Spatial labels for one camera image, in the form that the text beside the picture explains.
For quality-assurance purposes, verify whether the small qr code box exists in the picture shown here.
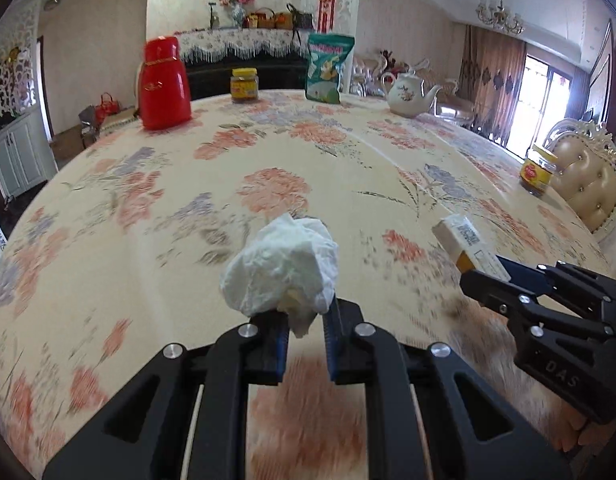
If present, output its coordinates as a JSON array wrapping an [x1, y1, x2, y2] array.
[[432, 214, 511, 282]]

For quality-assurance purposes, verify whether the white tissue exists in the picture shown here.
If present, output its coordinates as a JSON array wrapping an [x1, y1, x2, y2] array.
[[220, 214, 340, 338]]

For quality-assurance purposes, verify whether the yellow label jar right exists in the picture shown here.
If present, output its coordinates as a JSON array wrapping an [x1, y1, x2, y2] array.
[[520, 144, 558, 196]]

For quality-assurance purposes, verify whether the brown curtain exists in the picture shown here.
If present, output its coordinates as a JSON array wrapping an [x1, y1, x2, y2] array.
[[458, 25, 527, 146]]

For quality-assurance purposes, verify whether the white floral teapot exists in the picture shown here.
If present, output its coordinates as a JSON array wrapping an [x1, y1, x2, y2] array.
[[381, 72, 442, 118]]

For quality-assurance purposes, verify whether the chandelier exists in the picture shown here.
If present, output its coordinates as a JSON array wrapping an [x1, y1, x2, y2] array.
[[475, 0, 524, 36]]

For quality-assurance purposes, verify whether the low white cabinet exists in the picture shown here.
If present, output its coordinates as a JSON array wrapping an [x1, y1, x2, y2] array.
[[0, 105, 58, 200]]

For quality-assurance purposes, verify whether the green snack bag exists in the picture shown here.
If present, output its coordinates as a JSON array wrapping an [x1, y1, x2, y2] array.
[[305, 32, 355, 104]]

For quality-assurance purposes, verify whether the red thermos jug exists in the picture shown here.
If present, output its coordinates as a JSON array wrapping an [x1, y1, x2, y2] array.
[[138, 36, 192, 131]]

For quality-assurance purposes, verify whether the red handbag on floor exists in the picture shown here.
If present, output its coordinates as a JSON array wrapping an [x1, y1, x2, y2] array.
[[94, 92, 120, 126]]

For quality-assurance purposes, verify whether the yellow lid jar far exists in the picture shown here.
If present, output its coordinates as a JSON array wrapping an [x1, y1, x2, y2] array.
[[230, 67, 259, 102]]

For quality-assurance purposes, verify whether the black piano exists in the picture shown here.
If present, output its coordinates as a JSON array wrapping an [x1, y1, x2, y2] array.
[[182, 54, 312, 101]]

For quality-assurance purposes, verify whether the black handbag on piano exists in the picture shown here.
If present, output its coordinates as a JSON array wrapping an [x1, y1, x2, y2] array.
[[286, 3, 314, 30]]

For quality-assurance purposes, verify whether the floral lace piano cover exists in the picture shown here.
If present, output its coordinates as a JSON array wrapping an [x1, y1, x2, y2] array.
[[176, 28, 311, 65]]

